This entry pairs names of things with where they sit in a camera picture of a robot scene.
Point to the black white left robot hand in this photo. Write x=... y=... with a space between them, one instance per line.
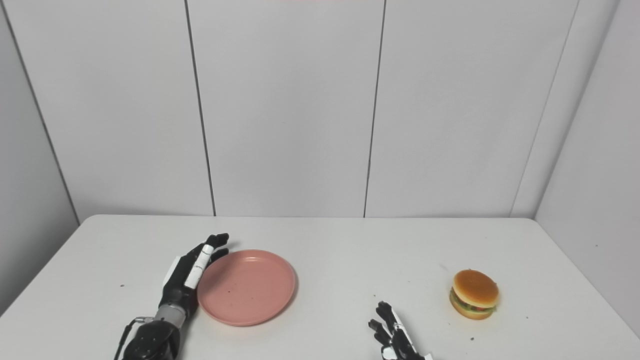
x=180 y=282

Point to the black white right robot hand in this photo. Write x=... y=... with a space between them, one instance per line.
x=397 y=340

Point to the toy hamburger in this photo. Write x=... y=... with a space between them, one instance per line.
x=474 y=295

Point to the pink round plate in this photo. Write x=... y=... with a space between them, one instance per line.
x=246 y=287

